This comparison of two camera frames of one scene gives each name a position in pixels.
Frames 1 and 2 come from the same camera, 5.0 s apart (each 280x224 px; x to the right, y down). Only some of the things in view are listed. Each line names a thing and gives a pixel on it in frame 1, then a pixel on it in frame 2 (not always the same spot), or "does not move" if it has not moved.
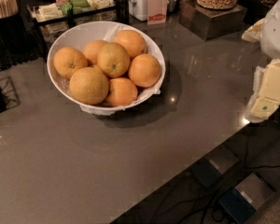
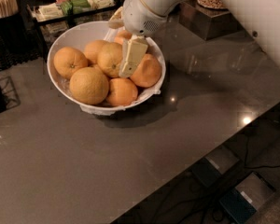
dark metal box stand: (211, 23) does not move
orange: (113, 60) does not move
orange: (91, 49) does not move
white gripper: (276, 32) -> (139, 14)
